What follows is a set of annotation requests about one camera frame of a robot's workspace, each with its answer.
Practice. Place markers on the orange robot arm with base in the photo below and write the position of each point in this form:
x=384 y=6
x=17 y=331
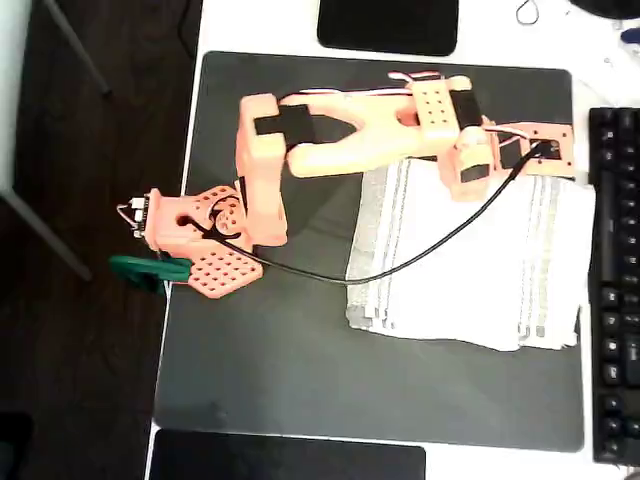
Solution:
x=260 y=175

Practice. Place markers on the black flat rectangular pad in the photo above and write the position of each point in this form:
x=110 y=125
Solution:
x=280 y=460

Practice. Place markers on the white side table with legs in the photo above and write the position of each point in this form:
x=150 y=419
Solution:
x=10 y=75

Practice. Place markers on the large black desk mat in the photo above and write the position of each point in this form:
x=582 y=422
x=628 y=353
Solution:
x=250 y=350

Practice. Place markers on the black computer keyboard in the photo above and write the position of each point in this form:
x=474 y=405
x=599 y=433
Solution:
x=617 y=280

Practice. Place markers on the black rounded object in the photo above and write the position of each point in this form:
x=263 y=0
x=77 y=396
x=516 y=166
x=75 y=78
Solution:
x=605 y=6

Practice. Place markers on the small blue object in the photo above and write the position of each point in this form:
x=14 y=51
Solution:
x=630 y=36

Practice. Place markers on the white striped towel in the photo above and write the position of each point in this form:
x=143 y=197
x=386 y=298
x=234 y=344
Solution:
x=450 y=280

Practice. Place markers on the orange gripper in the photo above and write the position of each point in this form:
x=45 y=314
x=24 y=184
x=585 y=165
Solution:
x=462 y=184

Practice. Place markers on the robot controller circuit board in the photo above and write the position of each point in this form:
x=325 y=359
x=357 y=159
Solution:
x=140 y=212

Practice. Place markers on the small black mouse pad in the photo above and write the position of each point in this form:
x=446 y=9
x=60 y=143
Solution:
x=387 y=25

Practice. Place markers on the green table clamp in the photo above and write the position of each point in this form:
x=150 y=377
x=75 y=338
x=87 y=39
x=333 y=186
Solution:
x=150 y=267

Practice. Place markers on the orange camera mount with camera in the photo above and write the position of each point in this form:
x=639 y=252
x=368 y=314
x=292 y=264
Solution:
x=562 y=150

